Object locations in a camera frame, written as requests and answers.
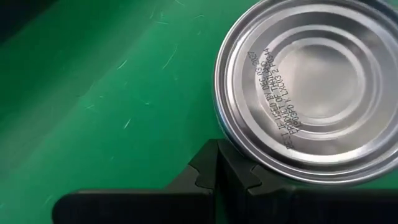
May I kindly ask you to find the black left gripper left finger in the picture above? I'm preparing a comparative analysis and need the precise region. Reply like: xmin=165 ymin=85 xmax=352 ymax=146
xmin=52 ymin=139 xmax=220 ymax=224

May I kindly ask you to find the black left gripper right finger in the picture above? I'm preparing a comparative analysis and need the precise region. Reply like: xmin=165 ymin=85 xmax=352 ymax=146
xmin=218 ymin=139 xmax=398 ymax=224

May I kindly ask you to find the silver-lid green-label tuna can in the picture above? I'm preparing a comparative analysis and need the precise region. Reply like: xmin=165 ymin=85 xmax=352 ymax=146
xmin=213 ymin=0 xmax=398 ymax=187

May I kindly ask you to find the green table mat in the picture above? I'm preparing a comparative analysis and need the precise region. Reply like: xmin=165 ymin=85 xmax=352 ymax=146
xmin=0 ymin=0 xmax=398 ymax=224

